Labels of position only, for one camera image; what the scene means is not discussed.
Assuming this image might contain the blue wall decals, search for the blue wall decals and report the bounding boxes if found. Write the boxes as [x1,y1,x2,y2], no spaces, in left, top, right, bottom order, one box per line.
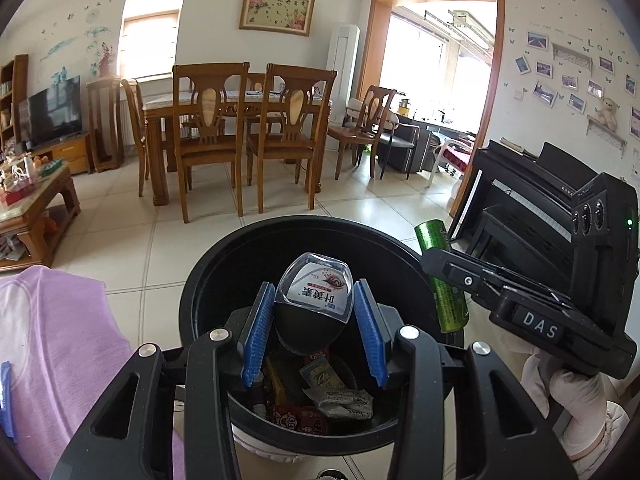
[40,0,126,81]

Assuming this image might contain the white wall shelf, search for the white wall shelf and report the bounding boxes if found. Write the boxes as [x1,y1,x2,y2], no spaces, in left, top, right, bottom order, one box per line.
[587,114,628,153]

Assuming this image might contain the clutter on coffee table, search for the clutter on coffee table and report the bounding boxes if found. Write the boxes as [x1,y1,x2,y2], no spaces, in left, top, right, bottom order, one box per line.
[0,152,66,206]

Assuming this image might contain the blue packet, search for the blue packet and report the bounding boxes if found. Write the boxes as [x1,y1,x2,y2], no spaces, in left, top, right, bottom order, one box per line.
[0,360,16,443]

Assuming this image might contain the green foil tube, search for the green foil tube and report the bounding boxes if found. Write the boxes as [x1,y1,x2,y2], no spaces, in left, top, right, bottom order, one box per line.
[414,218,471,333]

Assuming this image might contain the bright window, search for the bright window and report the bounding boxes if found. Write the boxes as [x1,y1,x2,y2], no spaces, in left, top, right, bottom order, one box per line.
[116,0,187,81]

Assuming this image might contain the black armchair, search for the black armchair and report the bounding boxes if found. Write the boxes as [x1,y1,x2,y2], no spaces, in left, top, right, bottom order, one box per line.
[377,112,436,181]

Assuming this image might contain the wooden television cabinet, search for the wooden television cabinet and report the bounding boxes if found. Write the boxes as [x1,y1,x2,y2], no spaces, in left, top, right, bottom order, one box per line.
[20,130,96,176]

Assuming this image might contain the white radiator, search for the white radiator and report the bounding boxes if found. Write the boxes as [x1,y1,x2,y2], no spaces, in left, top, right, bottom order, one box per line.
[120,97,146,146]

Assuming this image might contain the teddy bear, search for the teddy bear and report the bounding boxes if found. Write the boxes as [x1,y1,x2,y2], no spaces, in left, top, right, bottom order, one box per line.
[595,96,619,128]

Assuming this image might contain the white plastic chair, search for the white plastic chair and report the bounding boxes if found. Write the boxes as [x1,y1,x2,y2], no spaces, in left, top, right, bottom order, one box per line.
[427,140,473,188]

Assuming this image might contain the red flower arrangement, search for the red flower arrangement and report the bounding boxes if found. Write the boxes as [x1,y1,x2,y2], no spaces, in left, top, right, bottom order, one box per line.
[97,42,117,79]

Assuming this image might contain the framed floral picture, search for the framed floral picture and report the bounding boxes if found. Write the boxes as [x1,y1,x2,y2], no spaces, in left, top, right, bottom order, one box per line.
[239,0,316,37]

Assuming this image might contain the tall wooden plant stand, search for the tall wooden plant stand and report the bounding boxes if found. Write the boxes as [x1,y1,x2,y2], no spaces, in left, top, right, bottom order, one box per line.
[86,77,126,173]

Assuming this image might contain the wooden dining table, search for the wooden dining table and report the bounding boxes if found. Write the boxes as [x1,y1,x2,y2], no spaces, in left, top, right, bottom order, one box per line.
[142,87,333,206]

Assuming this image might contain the black television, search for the black television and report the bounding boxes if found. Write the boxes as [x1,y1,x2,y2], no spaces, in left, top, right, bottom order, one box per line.
[17,75,83,148]

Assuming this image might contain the black piano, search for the black piano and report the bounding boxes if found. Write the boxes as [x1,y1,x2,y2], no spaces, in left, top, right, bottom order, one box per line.
[447,137,601,301]

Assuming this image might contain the red snack box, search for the red snack box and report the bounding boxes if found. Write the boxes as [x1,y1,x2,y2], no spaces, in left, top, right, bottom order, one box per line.
[267,400,333,436]

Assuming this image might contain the white floor air conditioner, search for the white floor air conditioner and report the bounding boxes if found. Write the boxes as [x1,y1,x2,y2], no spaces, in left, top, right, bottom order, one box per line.
[326,22,361,128]

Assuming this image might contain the group of wall photo frames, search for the group of wall photo frames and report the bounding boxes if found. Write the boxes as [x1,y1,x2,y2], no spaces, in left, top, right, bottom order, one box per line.
[515,32,640,141]

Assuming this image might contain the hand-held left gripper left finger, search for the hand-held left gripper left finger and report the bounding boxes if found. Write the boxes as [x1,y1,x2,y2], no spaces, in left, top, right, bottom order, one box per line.
[50,281,277,480]

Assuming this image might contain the person's right hand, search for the person's right hand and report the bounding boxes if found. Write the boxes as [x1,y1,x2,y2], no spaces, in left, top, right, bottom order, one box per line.
[520,347,631,461]

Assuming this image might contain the purple tablecloth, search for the purple tablecloth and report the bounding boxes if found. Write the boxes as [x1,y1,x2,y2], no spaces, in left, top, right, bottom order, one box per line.
[0,265,186,480]

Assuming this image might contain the wooden coffee table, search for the wooden coffee table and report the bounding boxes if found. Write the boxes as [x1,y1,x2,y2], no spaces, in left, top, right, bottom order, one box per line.
[0,165,82,268]

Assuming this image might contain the black trash bin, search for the black trash bin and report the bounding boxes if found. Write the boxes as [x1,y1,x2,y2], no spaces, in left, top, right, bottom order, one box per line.
[180,215,473,456]

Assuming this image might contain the wooden bookshelf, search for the wooden bookshelf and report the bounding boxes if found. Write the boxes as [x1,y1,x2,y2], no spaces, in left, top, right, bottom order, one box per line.
[0,54,28,148]

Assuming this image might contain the silver wrapper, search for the silver wrapper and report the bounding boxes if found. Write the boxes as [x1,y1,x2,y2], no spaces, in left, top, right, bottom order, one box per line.
[300,385,376,421]

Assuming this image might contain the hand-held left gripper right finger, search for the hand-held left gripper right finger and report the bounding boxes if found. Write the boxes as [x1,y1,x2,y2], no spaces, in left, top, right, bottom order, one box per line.
[352,280,563,480]

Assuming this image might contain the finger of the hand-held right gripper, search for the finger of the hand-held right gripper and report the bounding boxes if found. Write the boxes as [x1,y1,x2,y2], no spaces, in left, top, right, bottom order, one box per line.
[420,249,576,311]

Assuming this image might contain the yellow snack packet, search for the yellow snack packet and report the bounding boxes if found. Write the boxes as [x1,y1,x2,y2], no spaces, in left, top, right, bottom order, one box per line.
[297,357,346,391]

